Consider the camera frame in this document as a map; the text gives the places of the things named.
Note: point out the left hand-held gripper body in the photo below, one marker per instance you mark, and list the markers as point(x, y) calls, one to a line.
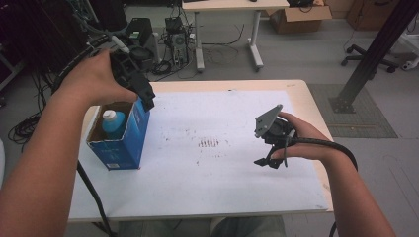
point(126, 67)

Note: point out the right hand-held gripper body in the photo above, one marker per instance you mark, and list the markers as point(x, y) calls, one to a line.
point(275, 130)

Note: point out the blue bottle with white cap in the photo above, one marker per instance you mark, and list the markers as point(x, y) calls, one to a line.
point(113, 126)

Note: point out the blue cardboard box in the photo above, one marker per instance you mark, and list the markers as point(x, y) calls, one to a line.
point(128, 148)

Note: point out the person's right hand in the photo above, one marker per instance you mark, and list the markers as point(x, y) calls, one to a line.
point(306, 141)

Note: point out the person's left hand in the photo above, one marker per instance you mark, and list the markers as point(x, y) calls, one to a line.
point(89, 79)

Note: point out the black device with green label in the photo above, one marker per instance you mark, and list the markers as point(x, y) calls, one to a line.
point(141, 28)

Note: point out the white paper sheet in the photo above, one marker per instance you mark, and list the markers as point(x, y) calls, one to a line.
point(214, 177)

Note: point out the black computer tower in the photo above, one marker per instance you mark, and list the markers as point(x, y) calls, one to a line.
point(178, 41)

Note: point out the grey floor mat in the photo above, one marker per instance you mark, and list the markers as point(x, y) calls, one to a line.
point(365, 126)

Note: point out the open brown cardboard box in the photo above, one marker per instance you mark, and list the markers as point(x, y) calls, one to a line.
point(296, 21)

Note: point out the black office chair base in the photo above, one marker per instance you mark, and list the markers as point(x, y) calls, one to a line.
point(359, 54)

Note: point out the white desk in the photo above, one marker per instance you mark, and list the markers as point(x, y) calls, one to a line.
point(230, 5)

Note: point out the black metal stand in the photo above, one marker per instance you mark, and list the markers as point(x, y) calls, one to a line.
point(372, 56)

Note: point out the closed brown cardboard box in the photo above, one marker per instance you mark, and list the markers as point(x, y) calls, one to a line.
point(369, 15)

